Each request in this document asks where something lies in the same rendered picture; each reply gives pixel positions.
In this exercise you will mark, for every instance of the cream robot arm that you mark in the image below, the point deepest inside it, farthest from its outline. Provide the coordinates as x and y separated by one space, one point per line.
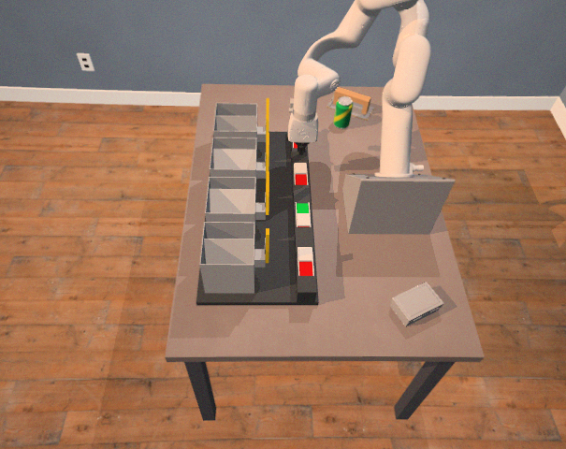
399 93

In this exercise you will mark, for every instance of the green and yellow drink can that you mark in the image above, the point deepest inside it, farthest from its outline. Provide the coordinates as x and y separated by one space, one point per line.
343 112

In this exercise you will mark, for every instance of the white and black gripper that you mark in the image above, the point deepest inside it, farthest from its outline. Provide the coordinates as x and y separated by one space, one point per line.
301 132

